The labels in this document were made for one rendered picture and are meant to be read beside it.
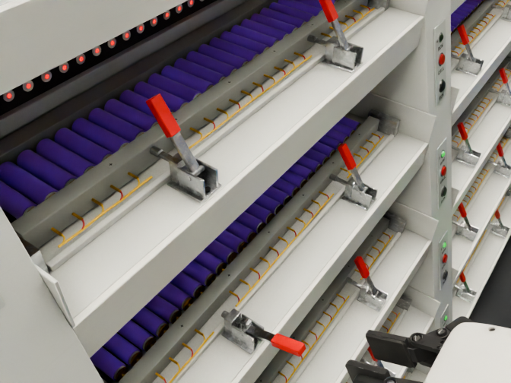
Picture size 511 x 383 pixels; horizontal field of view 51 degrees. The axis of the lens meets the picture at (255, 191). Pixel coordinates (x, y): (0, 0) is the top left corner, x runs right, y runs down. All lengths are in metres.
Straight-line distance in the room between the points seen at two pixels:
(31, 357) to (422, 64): 0.64
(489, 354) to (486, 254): 1.13
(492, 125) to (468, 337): 0.90
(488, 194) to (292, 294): 0.88
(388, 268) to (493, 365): 0.52
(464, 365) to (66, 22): 0.36
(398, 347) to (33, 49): 0.36
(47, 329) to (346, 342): 0.54
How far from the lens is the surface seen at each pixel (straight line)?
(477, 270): 1.51
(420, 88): 0.84
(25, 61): 0.35
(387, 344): 0.49
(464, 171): 1.16
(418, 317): 1.13
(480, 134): 1.28
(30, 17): 0.34
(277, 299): 0.63
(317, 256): 0.67
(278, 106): 0.57
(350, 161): 0.72
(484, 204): 1.40
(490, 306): 1.65
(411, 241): 0.98
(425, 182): 0.93
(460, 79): 1.06
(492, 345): 0.45
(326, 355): 0.82
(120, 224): 0.45
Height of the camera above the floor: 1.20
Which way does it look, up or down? 33 degrees down
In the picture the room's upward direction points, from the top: 14 degrees counter-clockwise
